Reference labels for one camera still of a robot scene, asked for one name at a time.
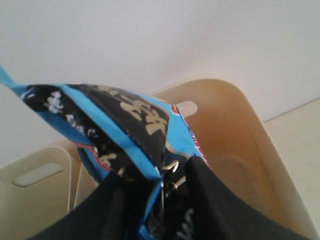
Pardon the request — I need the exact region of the cream bin circle mark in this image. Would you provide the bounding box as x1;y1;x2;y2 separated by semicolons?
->
74;78;307;232

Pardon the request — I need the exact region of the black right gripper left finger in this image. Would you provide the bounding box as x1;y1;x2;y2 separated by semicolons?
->
31;173;154;240

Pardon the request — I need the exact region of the cream bin square mark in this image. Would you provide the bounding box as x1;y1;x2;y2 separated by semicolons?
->
0;146;81;221

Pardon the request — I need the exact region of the blue black snack bag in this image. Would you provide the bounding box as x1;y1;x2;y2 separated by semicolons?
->
0;70;204;240

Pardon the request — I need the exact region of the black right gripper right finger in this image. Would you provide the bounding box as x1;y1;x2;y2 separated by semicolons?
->
174;156;306;240

